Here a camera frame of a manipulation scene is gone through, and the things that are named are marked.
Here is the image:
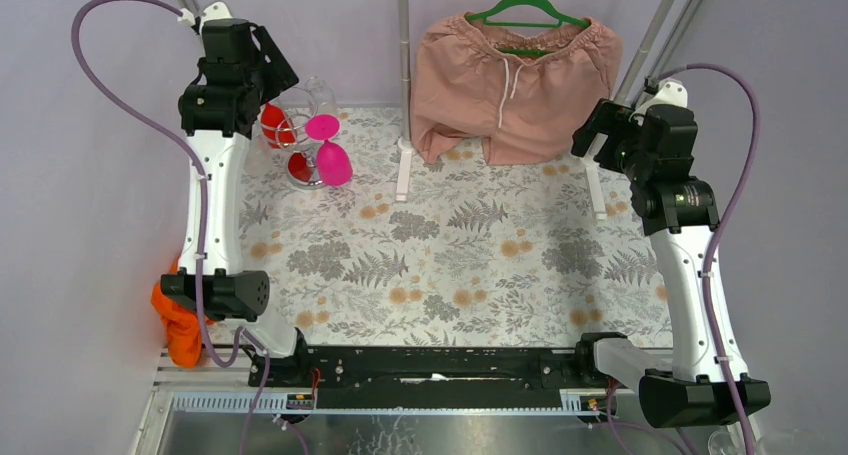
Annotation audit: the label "chrome wire glass rack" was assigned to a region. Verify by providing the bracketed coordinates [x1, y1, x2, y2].
[259, 87, 326, 190]

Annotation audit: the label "orange cloth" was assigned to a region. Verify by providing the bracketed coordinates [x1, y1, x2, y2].
[151, 281, 203, 368]

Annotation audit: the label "green clothes hanger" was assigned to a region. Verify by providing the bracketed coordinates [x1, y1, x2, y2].
[465, 0, 591, 30]

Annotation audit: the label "clear wine glass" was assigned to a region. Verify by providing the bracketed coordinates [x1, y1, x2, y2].
[305, 76, 339, 117]
[244, 129, 274, 178]

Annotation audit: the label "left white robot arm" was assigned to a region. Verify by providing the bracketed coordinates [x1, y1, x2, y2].
[161, 1, 311, 386]

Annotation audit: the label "pink plastic wine glass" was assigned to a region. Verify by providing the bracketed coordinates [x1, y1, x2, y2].
[305, 113, 353, 187]

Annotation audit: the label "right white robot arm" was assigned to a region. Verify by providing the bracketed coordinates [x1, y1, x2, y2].
[571, 99, 772, 428]

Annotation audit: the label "clear glass bottom corner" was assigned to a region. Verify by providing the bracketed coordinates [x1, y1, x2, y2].
[707, 430, 745, 455]

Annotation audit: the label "red plastic wine glass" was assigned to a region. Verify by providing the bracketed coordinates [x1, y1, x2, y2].
[259, 103, 321, 188]

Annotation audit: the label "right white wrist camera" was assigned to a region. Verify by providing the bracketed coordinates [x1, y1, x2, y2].
[633, 77, 688, 116]

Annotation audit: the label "pink drawstring shorts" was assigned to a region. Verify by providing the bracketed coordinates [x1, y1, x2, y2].
[410, 14, 622, 165]

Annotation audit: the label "floral table mat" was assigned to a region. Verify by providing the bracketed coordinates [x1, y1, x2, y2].
[237, 108, 672, 348]

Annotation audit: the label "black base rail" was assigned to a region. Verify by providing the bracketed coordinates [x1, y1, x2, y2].
[243, 338, 609, 410]

